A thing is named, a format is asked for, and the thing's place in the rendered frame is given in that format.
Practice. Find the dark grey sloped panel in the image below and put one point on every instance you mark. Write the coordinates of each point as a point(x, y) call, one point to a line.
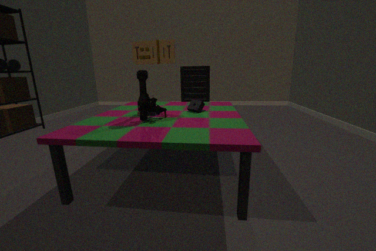
point(196, 106)

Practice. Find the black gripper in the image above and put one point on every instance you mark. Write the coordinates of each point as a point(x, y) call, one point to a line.
point(156, 109)

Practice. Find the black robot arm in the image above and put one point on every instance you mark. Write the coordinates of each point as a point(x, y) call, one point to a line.
point(144, 100)

